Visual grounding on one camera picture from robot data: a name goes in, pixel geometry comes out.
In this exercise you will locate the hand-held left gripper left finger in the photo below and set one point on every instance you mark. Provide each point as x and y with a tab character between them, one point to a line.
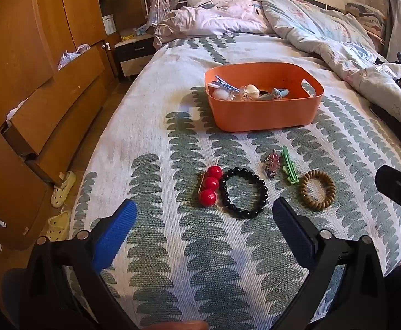
116	233

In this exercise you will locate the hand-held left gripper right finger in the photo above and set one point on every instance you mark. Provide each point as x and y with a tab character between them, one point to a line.
295	235

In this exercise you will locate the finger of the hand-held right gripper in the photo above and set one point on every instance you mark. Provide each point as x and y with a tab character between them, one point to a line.
398	187

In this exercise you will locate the green hair clip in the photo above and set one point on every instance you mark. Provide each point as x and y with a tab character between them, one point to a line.
288	168

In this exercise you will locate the red ball hair clip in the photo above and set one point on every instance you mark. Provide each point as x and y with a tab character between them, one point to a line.
209	185

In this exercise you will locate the orange plastic basket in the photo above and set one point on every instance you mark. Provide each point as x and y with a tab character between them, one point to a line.
255	115

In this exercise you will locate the yellow slipper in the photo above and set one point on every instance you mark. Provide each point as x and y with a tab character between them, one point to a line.
62	189
57	227

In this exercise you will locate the pink beaded hair clip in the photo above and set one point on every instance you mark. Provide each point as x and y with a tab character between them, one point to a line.
272	165

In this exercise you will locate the white green leaf bedspread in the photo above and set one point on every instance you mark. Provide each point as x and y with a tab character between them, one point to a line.
193	264

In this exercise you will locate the cream white hair accessory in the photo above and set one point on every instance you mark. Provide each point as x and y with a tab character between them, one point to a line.
251	91

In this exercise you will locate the light blue printed duvet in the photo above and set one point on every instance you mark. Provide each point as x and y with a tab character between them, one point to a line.
324	31

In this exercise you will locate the folded patterned blanket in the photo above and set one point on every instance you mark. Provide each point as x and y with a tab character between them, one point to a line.
365	17

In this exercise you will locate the wooden wardrobe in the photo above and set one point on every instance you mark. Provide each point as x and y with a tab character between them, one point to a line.
31	75

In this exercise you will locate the black white nightstand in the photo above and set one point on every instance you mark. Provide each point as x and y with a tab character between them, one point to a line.
135	53

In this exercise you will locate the plastic bag in drawer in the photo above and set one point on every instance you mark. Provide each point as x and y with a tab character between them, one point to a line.
71	55

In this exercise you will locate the hanging clear plastic bag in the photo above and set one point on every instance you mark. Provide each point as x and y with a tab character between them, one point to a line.
158	10

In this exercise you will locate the pink white duvet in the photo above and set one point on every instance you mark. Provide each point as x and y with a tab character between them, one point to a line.
214	17

